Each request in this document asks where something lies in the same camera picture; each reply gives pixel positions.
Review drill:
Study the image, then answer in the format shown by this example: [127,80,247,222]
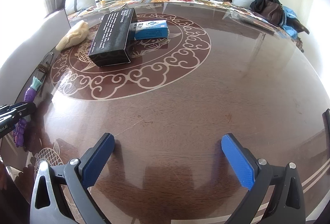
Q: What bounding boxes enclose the purple butterfly toy wand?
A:
[13,77,42,147]

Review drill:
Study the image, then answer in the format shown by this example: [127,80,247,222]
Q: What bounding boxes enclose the black thin-frame glasses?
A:
[35,52,55,94]

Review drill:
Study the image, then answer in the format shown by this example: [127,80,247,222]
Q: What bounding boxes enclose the cream knitted mesh pouch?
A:
[55,20,89,51]

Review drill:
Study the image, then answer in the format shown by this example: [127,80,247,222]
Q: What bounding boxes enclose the black rectangular product box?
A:
[88,8,137,67]

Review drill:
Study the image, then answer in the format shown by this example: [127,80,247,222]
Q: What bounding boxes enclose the blue white medicine box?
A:
[130,20,168,40]

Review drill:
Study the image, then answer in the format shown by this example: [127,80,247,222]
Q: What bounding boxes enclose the white cardboard sorting box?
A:
[1,9,71,104]

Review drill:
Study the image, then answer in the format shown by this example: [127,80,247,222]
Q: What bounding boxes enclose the dark clothes and bag pile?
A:
[250,0,310,39]

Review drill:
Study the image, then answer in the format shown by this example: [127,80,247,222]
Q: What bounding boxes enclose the floral bed cover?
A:
[68,0,266,22]

